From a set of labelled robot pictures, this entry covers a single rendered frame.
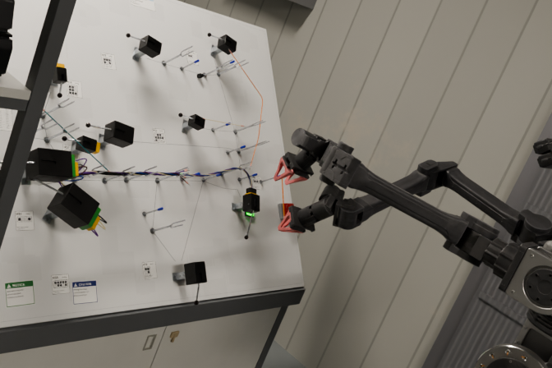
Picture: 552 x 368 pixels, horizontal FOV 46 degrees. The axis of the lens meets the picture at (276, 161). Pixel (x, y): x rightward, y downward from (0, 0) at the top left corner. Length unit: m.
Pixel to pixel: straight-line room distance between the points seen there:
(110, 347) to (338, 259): 1.82
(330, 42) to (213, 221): 1.77
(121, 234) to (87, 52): 0.54
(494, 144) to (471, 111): 0.19
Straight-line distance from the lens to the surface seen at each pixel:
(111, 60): 2.06
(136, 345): 2.07
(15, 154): 1.44
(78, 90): 1.96
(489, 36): 3.26
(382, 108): 3.44
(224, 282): 2.16
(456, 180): 2.22
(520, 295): 1.59
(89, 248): 1.85
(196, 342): 2.25
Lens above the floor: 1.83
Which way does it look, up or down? 14 degrees down
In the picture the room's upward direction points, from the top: 22 degrees clockwise
